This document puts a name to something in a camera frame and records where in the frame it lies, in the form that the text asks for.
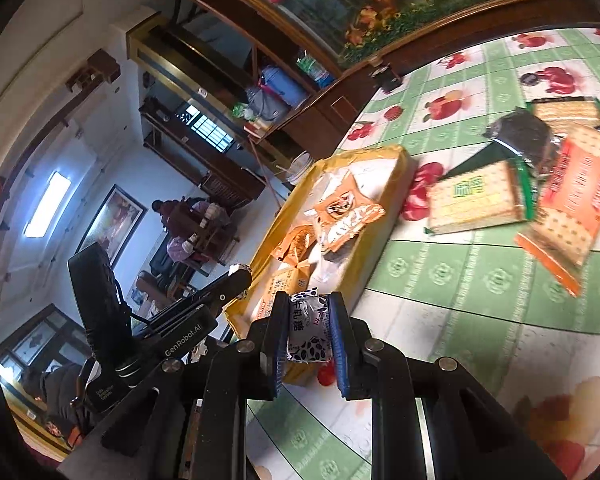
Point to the small dark cap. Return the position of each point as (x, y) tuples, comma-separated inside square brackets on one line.
[(532, 79)]

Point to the green cracker packet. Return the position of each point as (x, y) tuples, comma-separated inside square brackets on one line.
[(565, 109), (480, 200)]

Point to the wooden cabinet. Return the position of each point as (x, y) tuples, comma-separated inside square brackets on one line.
[(330, 115)]

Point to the orange white snack packet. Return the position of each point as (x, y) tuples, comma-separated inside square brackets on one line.
[(347, 215)]

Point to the yellow snack tray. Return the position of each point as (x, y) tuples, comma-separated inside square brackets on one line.
[(380, 180)]

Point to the small orange snack packet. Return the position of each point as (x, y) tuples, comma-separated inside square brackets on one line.
[(295, 247)]

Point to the dark cookie packet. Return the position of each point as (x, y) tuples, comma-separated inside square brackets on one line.
[(520, 132)]

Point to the framed wall picture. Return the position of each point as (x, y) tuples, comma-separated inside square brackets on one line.
[(117, 220)]

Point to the black jar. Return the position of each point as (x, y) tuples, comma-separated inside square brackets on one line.
[(387, 77)]

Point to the white bucket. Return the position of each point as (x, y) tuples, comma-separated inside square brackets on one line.
[(300, 167)]

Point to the ceiling light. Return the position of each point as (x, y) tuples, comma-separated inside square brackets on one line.
[(47, 205)]

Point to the green white bag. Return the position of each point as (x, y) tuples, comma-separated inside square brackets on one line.
[(240, 109)]

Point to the grey thermos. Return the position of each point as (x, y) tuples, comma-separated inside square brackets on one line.
[(265, 105)]

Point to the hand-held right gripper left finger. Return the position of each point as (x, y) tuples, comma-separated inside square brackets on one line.
[(281, 340)]

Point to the wooden chair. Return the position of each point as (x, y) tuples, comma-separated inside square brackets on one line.
[(200, 240)]

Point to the pack of water bottles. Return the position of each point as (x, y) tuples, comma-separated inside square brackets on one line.
[(312, 67)]

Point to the blue thermos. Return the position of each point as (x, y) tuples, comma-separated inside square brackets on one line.
[(280, 85)]

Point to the orange cracker packet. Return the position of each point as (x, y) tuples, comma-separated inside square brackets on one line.
[(570, 200)]

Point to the barred window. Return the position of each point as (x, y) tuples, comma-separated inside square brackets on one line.
[(207, 130)]

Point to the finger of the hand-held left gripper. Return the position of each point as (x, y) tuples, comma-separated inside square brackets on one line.
[(220, 290)]

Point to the white dark-print candy packet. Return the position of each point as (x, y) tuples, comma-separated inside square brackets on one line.
[(307, 332)]

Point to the flower display case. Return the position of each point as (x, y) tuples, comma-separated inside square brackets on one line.
[(380, 0)]

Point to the fruit print tablecloth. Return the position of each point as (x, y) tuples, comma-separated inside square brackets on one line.
[(455, 300)]

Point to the yellow cracker packet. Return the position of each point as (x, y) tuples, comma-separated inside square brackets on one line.
[(285, 285)]

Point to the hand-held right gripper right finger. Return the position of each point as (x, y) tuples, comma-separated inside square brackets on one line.
[(339, 345)]

